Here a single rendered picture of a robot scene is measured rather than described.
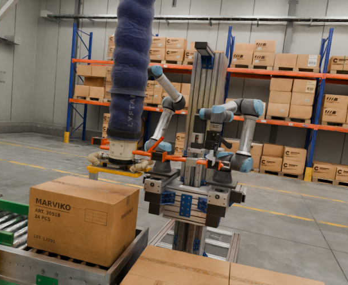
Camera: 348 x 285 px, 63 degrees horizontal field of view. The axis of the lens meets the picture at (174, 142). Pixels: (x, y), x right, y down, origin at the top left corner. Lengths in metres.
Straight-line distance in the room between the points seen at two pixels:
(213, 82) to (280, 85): 6.55
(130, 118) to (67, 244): 0.88
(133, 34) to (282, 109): 7.30
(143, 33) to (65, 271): 1.46
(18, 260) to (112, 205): 0.65
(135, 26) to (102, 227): 1.21
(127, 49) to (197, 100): 0.82
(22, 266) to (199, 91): 1.72
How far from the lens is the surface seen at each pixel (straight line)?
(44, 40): 13.76
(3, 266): 2.13
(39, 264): 1.96
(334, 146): 10.34
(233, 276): 2.01
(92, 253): 1.93
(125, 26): 1.83
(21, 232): 2.42
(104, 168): 1.81
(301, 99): 8.84
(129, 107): 1.77
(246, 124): 2.12
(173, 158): 1.76
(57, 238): 2.03
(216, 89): 2.35
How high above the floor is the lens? 1.52
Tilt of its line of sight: 6 degrees down
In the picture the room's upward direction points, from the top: 6 degrees clockwise
